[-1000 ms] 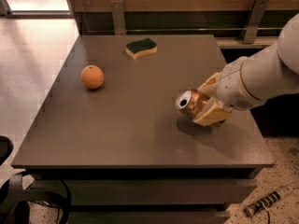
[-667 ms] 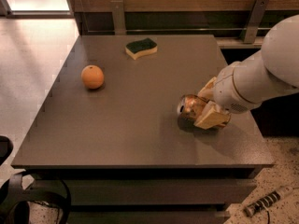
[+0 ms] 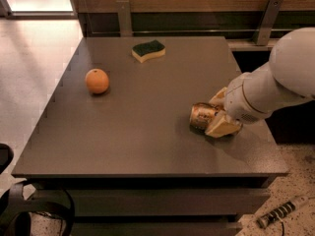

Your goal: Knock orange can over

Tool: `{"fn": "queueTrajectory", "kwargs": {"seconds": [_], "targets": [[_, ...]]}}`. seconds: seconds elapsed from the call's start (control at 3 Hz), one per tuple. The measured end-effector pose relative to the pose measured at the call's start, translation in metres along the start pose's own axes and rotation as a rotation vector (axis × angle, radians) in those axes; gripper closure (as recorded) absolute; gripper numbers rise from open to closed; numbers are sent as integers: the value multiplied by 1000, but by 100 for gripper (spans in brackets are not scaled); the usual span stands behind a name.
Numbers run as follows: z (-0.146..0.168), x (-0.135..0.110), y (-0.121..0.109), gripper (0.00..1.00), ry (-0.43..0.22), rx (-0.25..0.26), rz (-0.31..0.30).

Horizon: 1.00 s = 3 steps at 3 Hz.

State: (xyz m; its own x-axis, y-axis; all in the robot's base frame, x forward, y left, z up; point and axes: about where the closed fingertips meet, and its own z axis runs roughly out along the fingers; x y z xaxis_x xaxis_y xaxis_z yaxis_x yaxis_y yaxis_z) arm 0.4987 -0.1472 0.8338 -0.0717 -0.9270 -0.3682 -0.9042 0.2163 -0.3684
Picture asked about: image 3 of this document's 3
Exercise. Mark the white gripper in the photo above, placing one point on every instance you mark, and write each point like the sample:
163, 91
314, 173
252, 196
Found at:
242, 98

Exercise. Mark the orange soda can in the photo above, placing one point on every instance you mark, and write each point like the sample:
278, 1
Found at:
203, 114

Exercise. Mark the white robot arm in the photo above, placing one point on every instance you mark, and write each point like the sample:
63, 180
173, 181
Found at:
287, 79

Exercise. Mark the green yellow sponge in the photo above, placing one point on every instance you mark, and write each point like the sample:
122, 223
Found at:
148, 50

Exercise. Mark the orange fruit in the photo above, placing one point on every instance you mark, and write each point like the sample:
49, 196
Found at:
97, 81

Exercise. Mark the grey table drawer unit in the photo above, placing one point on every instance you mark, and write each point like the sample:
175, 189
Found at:
159, 206

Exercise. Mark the black chair edge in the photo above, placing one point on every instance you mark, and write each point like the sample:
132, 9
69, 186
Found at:
6, 156

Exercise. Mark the right metal bracket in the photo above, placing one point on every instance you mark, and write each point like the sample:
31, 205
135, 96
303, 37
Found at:
262, 34

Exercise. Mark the metal bracket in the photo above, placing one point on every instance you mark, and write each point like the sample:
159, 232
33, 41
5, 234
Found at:
262, 34
124, 18

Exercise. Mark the left metal bracket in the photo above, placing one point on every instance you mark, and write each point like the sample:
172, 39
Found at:
124, 18

